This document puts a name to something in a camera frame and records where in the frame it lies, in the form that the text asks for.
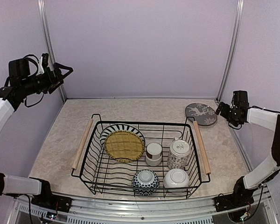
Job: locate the right wooden rack handle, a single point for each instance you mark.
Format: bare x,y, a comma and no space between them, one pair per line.
202,148

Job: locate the white brown ceramic cup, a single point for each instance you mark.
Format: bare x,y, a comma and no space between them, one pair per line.
153,154

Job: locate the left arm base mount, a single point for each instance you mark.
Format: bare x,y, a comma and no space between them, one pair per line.
52,202

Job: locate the aluminium corner post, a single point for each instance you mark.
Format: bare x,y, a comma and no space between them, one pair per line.
232,49
45,30

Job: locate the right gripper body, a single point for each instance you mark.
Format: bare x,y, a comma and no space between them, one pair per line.
232,119

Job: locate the aluminium front rail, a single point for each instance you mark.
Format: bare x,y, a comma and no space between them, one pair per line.
85,210

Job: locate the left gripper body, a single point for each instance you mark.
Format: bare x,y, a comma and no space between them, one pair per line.
44,83

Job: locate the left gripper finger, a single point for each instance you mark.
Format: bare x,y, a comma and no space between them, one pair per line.
54,86
62,71

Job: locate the black white striped plate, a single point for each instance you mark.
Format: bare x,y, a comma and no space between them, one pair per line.
119,127

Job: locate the yellow woven bamboo tray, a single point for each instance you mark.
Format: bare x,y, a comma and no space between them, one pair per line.
124,146

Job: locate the grey deer pattern plate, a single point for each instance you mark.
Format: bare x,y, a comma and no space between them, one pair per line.
203,114

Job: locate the plain white bowl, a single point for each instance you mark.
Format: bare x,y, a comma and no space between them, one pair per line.
176,178

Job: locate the left wooden rack handle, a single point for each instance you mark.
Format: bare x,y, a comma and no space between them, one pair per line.
81,145

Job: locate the left aluminium corner post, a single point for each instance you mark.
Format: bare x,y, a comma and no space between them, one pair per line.
45,30

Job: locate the black wire dish rack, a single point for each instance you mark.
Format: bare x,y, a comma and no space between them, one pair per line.
103,175

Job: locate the blue white patterned bowl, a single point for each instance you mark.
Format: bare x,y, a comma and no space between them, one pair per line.
145,182

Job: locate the right aluminium corner post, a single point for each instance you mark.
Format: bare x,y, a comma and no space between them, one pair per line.
232,49

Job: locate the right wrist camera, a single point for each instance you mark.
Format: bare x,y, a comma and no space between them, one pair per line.
240,98

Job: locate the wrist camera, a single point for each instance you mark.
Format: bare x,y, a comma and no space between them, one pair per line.
43,63
240,98

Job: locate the white floral patterned mug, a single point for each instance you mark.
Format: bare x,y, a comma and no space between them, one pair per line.
178,155

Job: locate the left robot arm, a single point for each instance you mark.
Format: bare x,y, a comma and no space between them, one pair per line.
28,76

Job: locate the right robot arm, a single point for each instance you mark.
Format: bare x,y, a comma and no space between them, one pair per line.
269,167

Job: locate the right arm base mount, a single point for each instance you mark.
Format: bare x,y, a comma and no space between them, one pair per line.
231,201

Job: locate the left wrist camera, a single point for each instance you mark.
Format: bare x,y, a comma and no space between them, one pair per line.
43,63

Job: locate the wooden rack handle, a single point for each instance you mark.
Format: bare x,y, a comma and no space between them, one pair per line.
202,148
81,145

